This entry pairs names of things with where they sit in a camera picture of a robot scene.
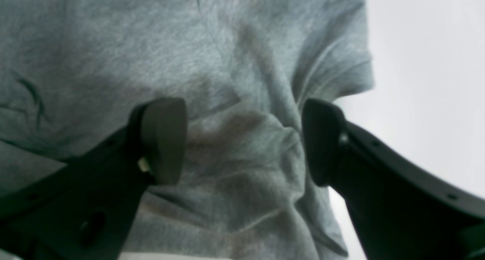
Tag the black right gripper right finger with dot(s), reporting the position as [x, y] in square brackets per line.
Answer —
[398, 210]

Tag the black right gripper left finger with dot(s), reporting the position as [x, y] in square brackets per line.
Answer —
[85, 210]

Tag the grey T-shirt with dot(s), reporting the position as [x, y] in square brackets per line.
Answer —
[72, 71]

